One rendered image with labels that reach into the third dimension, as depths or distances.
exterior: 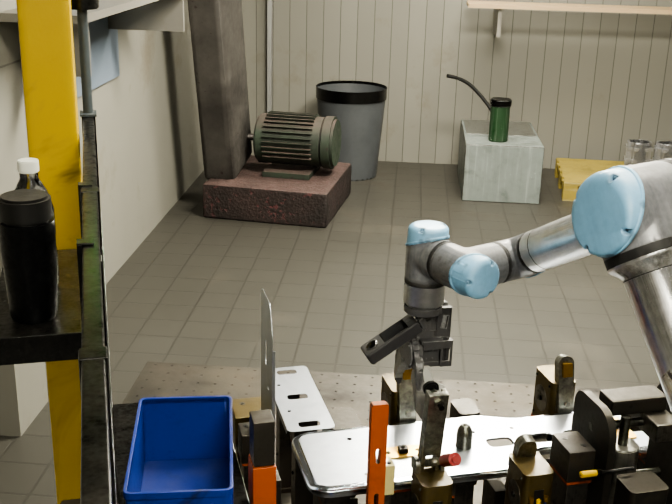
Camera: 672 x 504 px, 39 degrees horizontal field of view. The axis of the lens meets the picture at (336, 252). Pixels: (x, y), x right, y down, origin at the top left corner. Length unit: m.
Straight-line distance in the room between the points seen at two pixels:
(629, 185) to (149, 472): 0.98
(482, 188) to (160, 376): 4.68
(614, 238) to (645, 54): 7.05
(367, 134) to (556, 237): 5.98
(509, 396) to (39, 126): 1.52
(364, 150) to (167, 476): 5.98
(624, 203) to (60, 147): 1.17
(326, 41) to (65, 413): 6.22
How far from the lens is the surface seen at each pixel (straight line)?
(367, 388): 2.80
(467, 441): 1.93
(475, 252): 1.66
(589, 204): 1.36
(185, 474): 1.78
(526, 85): 8.23
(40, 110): 2.02
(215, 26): 6.29
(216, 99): 6.47
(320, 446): 1.92
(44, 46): 2.00
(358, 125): 7.51
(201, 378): 2.85
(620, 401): 1.79
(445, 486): 1.73
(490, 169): 7.19
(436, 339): 1.79
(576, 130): 8.35
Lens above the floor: 1.98
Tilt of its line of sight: 19 degrees down
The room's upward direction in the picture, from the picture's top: 2 degrees clockwise
